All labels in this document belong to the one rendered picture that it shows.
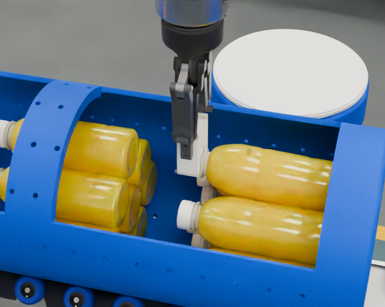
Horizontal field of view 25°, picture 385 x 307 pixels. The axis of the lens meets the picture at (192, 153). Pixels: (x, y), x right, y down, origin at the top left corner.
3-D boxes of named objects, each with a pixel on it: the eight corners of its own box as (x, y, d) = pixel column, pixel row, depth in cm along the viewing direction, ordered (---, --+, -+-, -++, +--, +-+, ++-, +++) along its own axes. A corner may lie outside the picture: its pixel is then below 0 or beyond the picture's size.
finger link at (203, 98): (178, 50, 110) (180, 42, 111) (183, 110, 119) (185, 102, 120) (208, 55, 109) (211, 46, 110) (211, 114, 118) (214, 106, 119)
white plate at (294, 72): (251, 131, 145) (251, 137, 146) (398, 94, 153) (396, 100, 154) (190, 45, 165) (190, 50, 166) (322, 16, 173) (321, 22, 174)
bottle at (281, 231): (335, 216, 119) (200, 193, 123) (334, 211, 112) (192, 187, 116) (326, 268, 118) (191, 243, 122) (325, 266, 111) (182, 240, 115)
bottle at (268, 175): (329, 226, 117) (192, 198, 120) (335, 190, 122) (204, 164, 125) (337, 187, 112) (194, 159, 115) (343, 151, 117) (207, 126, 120)
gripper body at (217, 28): (215, 34, 102) (214, 99, 108) (230, -2, 108) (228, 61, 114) (152, 25, 103) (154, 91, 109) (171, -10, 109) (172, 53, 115)
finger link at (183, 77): (201, 45, 108) (190, 61, 103) (198, 85, 110) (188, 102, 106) (181, 43, 108) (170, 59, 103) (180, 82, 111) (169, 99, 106)
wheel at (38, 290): (44, 278, 127) (49, 275, 129) (14, 271, 128) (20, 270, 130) (39, 308, 128) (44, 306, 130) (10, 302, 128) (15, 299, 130)
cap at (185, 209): (198, 203, 121) (185, 201, 121) (193, 200, 117) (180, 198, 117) (193, 231, 120) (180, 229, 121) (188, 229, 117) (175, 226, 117)
